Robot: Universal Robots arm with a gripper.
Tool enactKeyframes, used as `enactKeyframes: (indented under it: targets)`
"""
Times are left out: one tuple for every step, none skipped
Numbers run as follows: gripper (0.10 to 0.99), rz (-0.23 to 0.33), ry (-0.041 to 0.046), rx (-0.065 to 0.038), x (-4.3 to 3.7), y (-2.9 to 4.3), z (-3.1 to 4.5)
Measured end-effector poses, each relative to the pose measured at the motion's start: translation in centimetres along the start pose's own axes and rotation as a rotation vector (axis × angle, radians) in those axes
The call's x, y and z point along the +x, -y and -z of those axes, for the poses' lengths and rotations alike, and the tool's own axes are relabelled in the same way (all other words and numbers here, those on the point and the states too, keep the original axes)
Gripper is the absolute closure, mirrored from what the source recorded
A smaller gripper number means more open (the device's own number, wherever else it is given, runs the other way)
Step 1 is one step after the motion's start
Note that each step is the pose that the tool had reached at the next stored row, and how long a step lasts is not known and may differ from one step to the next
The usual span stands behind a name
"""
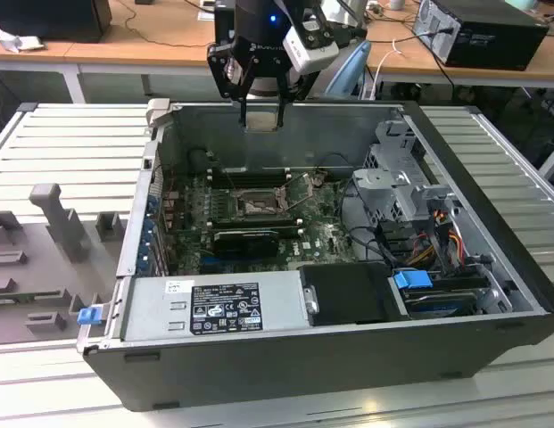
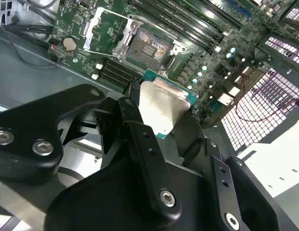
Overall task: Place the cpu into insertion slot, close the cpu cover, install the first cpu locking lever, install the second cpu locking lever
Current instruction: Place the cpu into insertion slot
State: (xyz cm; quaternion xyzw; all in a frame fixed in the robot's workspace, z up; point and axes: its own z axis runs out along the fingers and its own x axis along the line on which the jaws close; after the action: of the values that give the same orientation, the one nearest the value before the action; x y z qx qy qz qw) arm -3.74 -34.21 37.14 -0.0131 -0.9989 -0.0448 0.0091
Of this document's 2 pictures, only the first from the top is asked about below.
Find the black RAM slot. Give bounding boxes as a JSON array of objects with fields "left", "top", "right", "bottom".
[
  {"left": 212, "top": 176, "right": 288, "bottom": 188},
  {"left": 209, "top": 225, "right": 303, "bottom": 237},
  {"left": 212, "top": 167, "right": 288, "bottom": 178},
  {"left": 206, "top": 216, "right": 296, "bottom": 226}
]

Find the small black upright box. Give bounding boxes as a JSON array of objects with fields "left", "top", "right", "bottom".
[{"left": 213, "top": 0, "right": 236, "bottom": 45}]

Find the silver square CPU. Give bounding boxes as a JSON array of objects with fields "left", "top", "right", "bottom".
[{"left": 245, "top": 111, "right": 280, "bottom": 134}]

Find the metal CPU socket cover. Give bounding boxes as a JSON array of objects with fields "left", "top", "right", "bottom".
[{"left": 276, "top": 171, "right": 316, "bottom": 211}]

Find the black desktop PC tower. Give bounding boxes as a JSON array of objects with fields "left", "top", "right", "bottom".
[{"left": 412, "top": 0, "right": 550, "bottom": 72}]

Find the grey metal drive cage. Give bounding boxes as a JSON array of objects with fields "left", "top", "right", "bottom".
[{"left": 351, "top": 118, "right": 459, "bottom": 224}]

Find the black round board component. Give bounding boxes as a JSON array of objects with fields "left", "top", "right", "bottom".
[{"left": 188, "top": 148, "right": 210, "bottom": 174}]

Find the wooden desk with white frame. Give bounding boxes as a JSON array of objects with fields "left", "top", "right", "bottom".
[{"left": 0, "top": 0, "right": 554, "bottom": 88}]

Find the large black box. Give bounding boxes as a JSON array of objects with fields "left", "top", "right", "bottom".
[{"left": 0, "top": 0, "right": 113, "bottom": 45}]

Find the white cable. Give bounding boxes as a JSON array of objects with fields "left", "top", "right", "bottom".
[{"left": 363, "top": 38, "right": 405, "bottom": 100}]

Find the pale blue teach pendant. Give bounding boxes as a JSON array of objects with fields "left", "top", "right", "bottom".
[{"left": 323, "top": 40, "right": 372, "bottom": 100}]

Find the CPU socket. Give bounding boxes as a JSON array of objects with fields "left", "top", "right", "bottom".
[{"left": 234, "top": 185, "right": 292, "bottom": 219}]

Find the grey parts rack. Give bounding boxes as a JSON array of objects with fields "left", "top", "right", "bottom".
[{"left": 0, "top": 182, "right": 130, "bottom": 347}]

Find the yellow and red wire bundle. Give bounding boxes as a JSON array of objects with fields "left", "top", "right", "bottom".
[{"left": 408, "top": 222, "right": 466, "bottom": 268}]

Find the hard disk in blue carrier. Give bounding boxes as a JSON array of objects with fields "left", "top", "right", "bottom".
[{"left": 391, "top": 268, "right": 483, "bottom": 320}]

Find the black graphics card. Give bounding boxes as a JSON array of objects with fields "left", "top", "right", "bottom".
[{"left": 212, "top": 228, "right": 280, "bottom": 259}]

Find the black open PC case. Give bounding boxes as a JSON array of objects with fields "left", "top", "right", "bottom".
[{"left": 75, "top": 98, "right": 554, "bottom": 414}]

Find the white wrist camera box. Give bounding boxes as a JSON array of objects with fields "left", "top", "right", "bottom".
[{"left": 282, "top": 19, "right": 341, "bottom": 76}]

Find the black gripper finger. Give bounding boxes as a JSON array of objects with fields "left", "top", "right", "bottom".
[
  {"left": 276, "top": 70, "right": 321, "bottom": 130},
  {"left": 208, "top": 43, "right": 256, "bottom": 129}
]

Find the crumpled white paper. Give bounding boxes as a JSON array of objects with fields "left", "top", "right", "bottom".
[{"left": 0, "top": 24, "right": 46, "bottom": 54}]

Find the blue expansion card retainer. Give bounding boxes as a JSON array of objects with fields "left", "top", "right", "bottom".
[{"left": 140, "top": 191, "right": 161, "bottom": 274}]

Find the grey power supply unit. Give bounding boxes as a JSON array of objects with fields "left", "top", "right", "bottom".
[{"left": 120, "top": 269, "right": 311, "bottom": 342}]

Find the grey case hinge handle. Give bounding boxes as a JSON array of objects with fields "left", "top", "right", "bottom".
[{"left": 145, "top": 98, "right": 173, "bottom": 135}]

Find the black cable bundle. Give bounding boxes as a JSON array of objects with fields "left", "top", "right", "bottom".
[{"left": 338, "top": 177, "right": 456, "bottom": 277}]

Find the black drive bay cover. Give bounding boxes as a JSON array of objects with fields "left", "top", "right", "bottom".
[{"left": 298, "top": 261, "right": 411, "bottom": 326}]

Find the green motherboard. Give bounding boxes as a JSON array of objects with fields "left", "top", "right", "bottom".
[{"left": 169, "top": 171, "right": 362, "bottom": 276}]

